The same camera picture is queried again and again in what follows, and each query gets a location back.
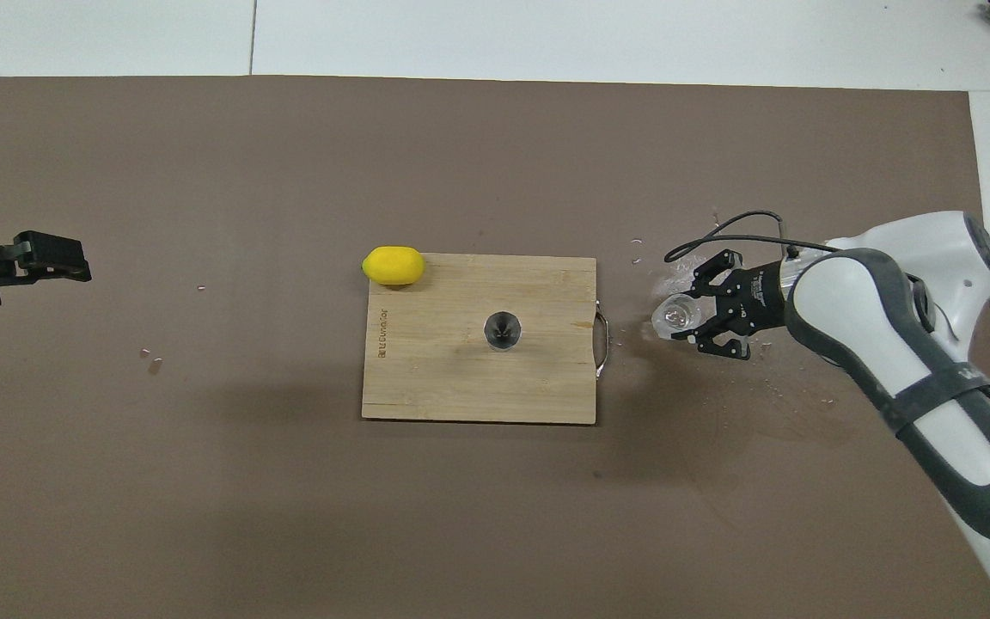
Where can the metal hourglass jigger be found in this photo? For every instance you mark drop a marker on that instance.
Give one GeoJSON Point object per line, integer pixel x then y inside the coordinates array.
{"type": "Point", "coordinates": [503, 331]}

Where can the bamboo cutting board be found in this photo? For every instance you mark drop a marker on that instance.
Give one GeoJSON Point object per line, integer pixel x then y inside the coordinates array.
{"type": "Point", "coordinates": [443, 378]}

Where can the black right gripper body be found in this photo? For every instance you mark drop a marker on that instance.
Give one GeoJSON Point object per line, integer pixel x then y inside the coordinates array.
{"type": "Point", "coordinates": [763, 299]}

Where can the brown table mat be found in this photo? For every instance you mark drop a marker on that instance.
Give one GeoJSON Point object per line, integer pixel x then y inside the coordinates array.
{"type": "Point", "coordinates": [289, 516]}

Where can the yellow lemon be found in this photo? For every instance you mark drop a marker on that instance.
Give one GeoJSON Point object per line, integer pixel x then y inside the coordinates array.
{"type": "Point", "coordinates": [393, 266]}

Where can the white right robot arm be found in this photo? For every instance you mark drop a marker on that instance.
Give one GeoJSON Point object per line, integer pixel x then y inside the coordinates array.
{"type": "Point", "coordinates": [933, 361]}

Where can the small clear plastic cup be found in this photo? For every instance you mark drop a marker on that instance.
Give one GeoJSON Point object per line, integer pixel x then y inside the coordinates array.
{"type": "Point", "coordinates": [674, 316]}

